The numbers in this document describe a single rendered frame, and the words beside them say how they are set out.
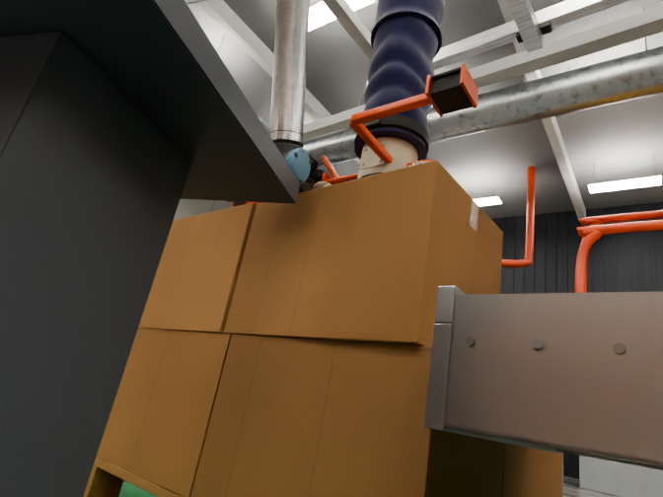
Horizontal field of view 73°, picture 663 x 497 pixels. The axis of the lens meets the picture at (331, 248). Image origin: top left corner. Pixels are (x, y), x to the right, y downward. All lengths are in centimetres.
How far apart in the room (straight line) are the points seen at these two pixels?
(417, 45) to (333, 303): 89
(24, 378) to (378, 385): 60
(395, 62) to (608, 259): 1112
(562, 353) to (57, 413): 59
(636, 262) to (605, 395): 1166
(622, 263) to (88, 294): 1201
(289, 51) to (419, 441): 93
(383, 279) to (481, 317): 32
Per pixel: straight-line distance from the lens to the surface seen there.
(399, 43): 152
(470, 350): 68
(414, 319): 88
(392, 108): 109
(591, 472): 833
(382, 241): 99
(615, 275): 1215
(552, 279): 1228
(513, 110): 715
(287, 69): 120
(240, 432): 115
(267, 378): 111
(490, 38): 377
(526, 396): 65
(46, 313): 55
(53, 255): 55
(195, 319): 138
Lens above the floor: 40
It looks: 20 degrees up
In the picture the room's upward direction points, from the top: 11 degrees clockwise
